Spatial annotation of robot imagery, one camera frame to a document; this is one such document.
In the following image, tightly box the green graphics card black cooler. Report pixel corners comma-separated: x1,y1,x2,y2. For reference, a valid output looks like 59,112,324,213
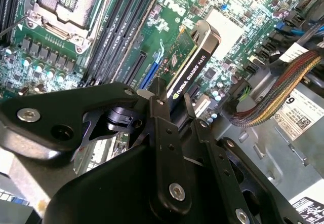
158,20,222,131

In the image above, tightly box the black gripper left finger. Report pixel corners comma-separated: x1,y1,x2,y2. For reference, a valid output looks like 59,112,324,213
0,77,193,216

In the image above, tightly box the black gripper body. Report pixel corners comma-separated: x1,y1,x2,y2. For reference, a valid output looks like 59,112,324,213
43,144,255,224

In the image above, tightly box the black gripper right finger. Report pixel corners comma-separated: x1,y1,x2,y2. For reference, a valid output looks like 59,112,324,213
183,92,304,224

